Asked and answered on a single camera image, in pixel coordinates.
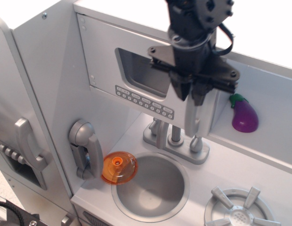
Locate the grey toy wall phone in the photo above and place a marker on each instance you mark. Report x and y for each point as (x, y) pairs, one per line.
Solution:
(86, 150)

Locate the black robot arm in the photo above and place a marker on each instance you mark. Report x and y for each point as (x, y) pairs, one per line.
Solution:
(194, 22)

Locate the grey toy fridge handle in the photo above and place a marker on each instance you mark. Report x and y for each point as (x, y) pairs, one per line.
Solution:
(28, 145)

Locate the purple toy eggplant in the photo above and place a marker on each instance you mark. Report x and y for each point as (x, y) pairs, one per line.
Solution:
(245, 118)

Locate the round silver toy sink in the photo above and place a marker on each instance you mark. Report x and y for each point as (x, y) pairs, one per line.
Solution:
(159, 190)

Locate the grey toy ice dispenser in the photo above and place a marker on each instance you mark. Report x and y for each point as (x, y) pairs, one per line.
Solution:
(18, 164)

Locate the black mount with screw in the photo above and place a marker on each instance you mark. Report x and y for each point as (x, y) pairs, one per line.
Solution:
(12, 215)

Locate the white toy microwave door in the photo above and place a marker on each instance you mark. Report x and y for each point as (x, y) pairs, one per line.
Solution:
(119, 67)

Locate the grey toy stove burner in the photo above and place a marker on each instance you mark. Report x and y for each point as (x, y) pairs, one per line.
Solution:
(237, 207)

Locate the orange transparent plastic lid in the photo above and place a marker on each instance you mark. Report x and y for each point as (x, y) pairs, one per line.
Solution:
(119, 168)

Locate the grey toy faucet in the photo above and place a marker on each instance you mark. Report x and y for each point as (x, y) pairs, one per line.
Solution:
(169, 138)

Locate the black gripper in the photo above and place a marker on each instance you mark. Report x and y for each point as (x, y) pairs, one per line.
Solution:
(195, 66)

